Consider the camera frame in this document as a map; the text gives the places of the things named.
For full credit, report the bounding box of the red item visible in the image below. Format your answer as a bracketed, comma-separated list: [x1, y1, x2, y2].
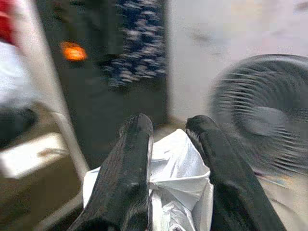
[0, 0, 19, 45]

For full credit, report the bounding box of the white metal frame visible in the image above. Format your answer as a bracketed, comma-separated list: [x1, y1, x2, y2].
[14, 0, 92, 174]

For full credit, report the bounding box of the grey electric fan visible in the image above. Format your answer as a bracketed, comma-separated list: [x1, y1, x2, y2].
[208, 54, 308, 176]

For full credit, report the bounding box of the blue white patterned cloth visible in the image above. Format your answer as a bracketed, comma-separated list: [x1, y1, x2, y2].
[98, 0, 168, 90]

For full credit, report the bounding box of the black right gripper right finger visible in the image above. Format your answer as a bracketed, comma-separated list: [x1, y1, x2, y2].
[184, 114, 287, 231]

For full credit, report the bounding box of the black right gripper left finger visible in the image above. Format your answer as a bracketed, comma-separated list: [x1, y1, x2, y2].
[68, 113, 154, 231]

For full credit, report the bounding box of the orange light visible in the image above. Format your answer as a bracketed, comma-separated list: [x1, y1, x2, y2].
[59, 41, 89, 61]

